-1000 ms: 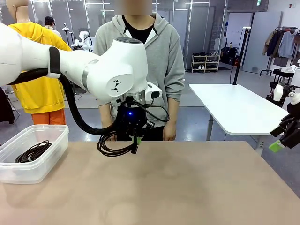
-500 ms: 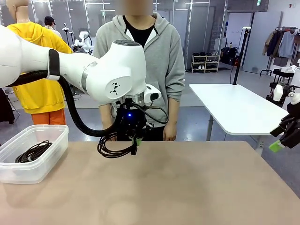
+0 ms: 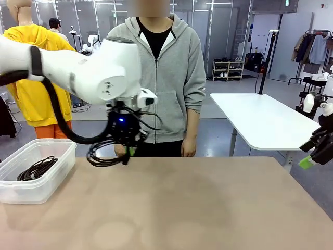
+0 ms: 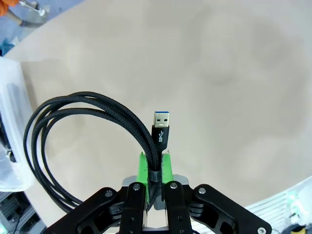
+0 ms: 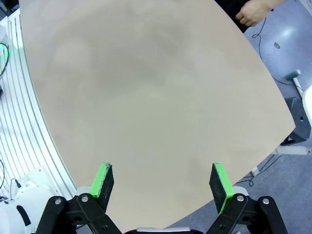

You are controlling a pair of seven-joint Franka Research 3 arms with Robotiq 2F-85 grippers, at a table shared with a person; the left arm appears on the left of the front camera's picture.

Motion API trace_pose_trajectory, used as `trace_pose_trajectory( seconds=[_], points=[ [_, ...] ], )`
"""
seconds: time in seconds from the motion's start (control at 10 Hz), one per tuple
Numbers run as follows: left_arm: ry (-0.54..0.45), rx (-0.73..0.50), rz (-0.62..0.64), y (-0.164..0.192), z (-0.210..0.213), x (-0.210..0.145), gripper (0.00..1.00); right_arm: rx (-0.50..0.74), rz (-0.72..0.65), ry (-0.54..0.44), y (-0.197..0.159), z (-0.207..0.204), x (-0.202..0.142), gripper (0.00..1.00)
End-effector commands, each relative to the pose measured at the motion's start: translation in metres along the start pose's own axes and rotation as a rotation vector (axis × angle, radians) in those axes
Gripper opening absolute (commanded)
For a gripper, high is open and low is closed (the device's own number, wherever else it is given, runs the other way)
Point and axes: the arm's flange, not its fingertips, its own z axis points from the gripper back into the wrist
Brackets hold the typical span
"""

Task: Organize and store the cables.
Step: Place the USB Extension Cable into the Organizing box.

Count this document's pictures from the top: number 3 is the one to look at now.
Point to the person's left hand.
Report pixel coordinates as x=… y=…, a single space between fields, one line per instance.
x=188 y=148

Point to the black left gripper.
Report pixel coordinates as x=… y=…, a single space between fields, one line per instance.
x=123 y=125

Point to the mannequin in yellow hoodie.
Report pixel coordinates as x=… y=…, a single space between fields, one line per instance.
x=31 y=109

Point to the man in black cap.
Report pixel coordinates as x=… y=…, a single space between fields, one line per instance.
x=55 y=23

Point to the clothes rack with garments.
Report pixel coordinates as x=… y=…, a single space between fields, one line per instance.
x=312 y=49

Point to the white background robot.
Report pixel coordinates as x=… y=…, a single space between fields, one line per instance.
x=91 y=41

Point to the black utility cart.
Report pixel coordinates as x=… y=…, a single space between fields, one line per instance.
x=314 y=82

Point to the black bag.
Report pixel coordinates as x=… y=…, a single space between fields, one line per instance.
x=253 y=62

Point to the clear plastic storage bin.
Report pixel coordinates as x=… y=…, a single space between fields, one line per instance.
x=39 y=192

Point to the person's left forearm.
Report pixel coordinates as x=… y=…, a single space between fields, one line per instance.
x=192 y=125

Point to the black camera stand pole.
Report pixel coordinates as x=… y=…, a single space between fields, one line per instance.
x=268 y=60

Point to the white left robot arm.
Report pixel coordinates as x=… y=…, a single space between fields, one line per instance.
x=91 y=70

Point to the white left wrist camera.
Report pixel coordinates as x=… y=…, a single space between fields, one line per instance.
x=145 y=98

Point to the person's right hand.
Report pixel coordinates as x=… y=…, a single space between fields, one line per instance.
x=120 y=151

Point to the black hanging coat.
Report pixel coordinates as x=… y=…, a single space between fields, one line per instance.
x=6 y=119

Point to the wooden shoe rack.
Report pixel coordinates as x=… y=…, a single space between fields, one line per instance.
x=229 y=70

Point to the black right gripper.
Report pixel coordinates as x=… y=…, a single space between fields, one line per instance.
x=325 y=140

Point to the person in grey hoodie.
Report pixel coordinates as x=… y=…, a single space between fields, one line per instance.
x=166 y=78

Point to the white table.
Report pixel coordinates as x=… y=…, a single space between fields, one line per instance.
x=260 y=117

